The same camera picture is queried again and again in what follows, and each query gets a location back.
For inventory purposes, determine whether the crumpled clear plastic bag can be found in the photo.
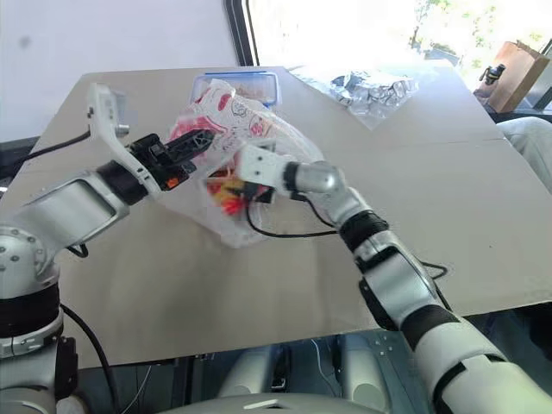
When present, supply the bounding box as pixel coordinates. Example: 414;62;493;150
330;70;420;118

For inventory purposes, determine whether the grey rounded robot leg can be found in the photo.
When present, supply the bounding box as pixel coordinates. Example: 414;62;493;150
217;342;284;400
339;334;409;405

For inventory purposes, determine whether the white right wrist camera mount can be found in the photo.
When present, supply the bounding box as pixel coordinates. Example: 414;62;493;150
235;143;289;192

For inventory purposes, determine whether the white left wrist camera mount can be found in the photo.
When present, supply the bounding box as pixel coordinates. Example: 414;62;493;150
85;83;166;196

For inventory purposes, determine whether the grey robot torso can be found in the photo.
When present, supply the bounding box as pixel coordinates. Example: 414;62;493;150
161;391;435;414

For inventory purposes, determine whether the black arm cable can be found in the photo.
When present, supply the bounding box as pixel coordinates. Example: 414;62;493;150
244;192;455;312
16;130;94;167

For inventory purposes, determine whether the black and yellow small object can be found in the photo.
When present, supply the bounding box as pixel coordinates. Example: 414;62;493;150
480;63;507;86

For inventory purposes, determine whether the clear container with blue lid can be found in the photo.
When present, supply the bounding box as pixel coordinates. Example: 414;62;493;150
191;72;282;109

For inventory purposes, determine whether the light grey fabric bulk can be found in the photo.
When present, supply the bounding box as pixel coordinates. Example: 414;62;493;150
495;115;552;193

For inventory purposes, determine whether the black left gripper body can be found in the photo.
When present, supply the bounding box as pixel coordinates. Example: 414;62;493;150
128;133;198;191

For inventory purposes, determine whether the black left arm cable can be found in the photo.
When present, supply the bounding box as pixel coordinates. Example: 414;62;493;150
16;130;94;167

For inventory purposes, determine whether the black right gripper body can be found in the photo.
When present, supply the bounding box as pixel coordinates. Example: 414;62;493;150
246;182;278;206

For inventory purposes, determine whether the black window frame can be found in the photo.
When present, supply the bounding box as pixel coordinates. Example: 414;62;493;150
231;0;260;68

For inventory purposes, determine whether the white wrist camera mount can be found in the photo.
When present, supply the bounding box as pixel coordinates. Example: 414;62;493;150
235;143;289;192
85;83;166;196

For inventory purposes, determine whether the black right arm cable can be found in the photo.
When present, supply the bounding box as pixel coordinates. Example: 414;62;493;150
244;192;455;312

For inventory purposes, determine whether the brown paper bag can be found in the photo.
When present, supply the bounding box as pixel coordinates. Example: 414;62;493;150
490;40;552;111

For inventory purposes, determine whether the printed clear plastic bag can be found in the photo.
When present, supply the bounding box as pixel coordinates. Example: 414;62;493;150
165;80;325;249

